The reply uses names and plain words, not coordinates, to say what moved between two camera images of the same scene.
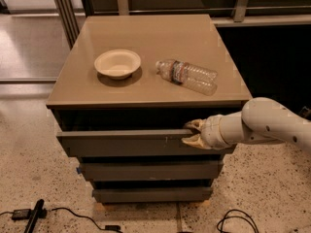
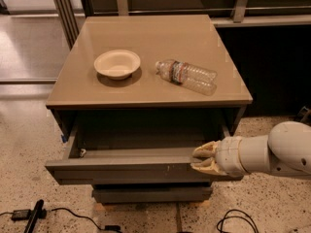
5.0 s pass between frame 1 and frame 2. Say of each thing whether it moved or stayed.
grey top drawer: moved
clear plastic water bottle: stayed
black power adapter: stayed
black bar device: stayed
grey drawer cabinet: stayed
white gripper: moved
